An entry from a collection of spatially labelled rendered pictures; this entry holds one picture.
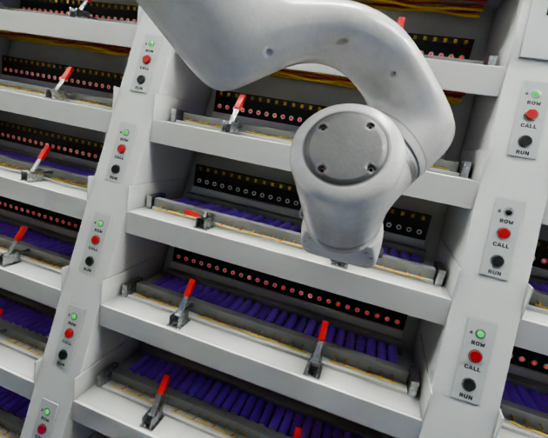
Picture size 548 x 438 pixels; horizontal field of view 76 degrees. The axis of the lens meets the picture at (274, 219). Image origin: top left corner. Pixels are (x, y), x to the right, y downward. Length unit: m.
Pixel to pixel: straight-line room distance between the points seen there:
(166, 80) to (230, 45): 0.55
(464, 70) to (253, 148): 0.38
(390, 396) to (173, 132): 0.62
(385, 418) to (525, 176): 0.43
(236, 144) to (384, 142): 0.45
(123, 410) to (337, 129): 0.69
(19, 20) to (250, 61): 0.89
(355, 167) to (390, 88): 0.09
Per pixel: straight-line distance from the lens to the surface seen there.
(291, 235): 0.67
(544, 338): 0.68
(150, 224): 0.73
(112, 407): 0.84
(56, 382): 0.88
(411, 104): 0.32
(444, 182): 0.64
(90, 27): 0.97
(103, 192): 0.80
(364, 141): 0.26
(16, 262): 0.98
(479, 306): 0.64
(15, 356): 0.99
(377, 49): 0.30
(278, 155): 0.65
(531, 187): 0.67
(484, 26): 0.99
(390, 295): 0.62
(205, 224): 0.68
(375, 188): 0.25
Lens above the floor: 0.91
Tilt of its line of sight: 2 degrees up
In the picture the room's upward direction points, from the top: 15 degrees clockwise
